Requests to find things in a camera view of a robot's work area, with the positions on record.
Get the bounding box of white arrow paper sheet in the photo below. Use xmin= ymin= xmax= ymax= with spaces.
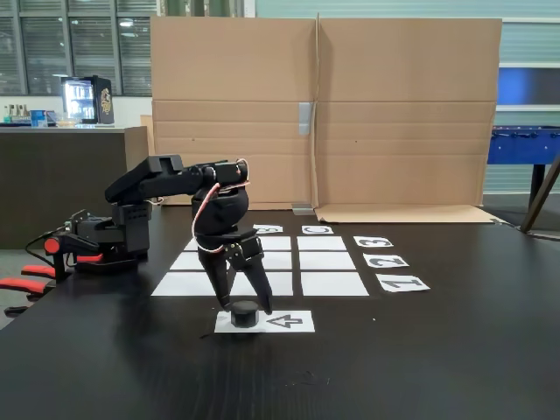
xmin=213 ymin=310 xmax=316 ymax=334

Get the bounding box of white red servo cable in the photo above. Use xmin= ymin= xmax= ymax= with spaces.
xmin=191 ymin=159 xmax=253 ymax=256

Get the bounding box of orange handled clamp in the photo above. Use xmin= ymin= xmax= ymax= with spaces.
xmin=0 ymin=264 xmax=58 ymax=303

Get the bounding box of black power cable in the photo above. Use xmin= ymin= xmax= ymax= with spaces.
xmin=24 ymin=227 xmax=67 ymax=268

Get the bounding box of number 3 paper label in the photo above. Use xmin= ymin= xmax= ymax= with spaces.
xmin=353 ymin=235 xmax=395 ymax=249

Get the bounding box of brown wooden leg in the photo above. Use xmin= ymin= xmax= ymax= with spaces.
xmin=519 ymin=152 xmax=560 ymax=233

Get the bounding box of brown counter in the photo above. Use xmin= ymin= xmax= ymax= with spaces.
xmin=0 ymin=123 xmax=128 ymax=250

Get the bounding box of long grey tape strip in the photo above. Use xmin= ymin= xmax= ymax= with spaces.
xmin=297 ymin=101 xmax=312 ymax=136

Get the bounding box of number 1 paper label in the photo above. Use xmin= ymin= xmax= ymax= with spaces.
xmin=374 ymin=275 xmax=431 ymax=293

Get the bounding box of blue foosball table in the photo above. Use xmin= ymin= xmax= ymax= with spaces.
xmin=486 ymin=125 xmax=560 ymax=211

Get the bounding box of large brown cardboard panel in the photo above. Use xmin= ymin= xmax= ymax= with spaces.
xmin=312 ymin=12 xmax=508 ymax=225
xmin=150 ymin=16 xmax=319 ymax=212

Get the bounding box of black clamp with orange knob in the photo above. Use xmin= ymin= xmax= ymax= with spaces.
xmin=43 ymin=231 xmax=106 ymax=284

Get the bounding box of black mini fridge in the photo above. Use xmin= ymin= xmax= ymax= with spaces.
xmin=59 ymin=74 xmax=116 ymax=125

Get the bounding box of number 2 paper label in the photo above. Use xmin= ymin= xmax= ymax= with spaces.
xmin=362 ymin=254 xmax=410 ymax=269

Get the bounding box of black round token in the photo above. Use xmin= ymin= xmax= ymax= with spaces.
xmin=230 ymin=300 xmax=260 ymax=329

